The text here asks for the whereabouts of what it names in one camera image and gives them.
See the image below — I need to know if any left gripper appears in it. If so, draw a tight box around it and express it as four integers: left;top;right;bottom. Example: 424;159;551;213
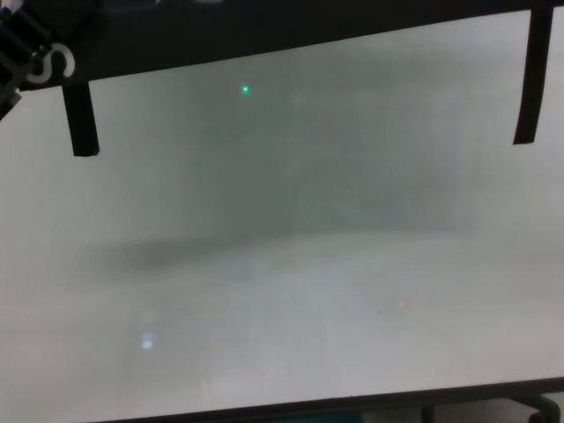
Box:
0;4;53;122

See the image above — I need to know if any black tape frame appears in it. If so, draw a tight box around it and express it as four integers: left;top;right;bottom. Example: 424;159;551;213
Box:
61;6;554;158

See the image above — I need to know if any black table leg frame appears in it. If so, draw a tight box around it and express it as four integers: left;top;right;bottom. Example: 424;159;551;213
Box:
418;393;564;423

